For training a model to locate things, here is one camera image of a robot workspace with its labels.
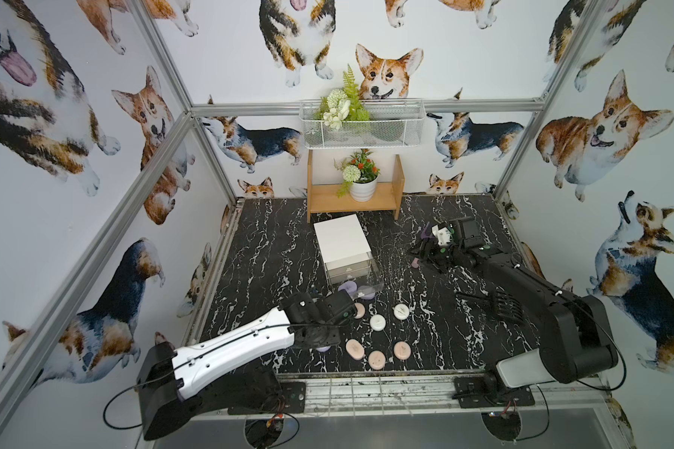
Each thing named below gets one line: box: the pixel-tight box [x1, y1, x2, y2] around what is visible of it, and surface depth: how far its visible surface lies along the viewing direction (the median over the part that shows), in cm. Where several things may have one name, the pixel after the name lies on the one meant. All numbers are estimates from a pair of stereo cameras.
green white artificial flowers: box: [312, 64, 370, 131], surface depth 82 cm
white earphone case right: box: [392, 303, 410, 320], surface depth 90 cm
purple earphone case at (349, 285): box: [337, 280, 358, 296], surface depth 83 cm
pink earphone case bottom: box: [367, 349, 386, 371], surface depth 80 cm
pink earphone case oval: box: [345, 338, 365, 361], surface depth 81 cm
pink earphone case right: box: [393, 340, 412, 361], surface depth 82 cm
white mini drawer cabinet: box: [312, 213, 372, 285], surface depth 94 cm
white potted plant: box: [333, 147, 381, 203], surface depth 105 cm
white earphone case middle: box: [369, 314, 387, 333], surface depth 87 cm
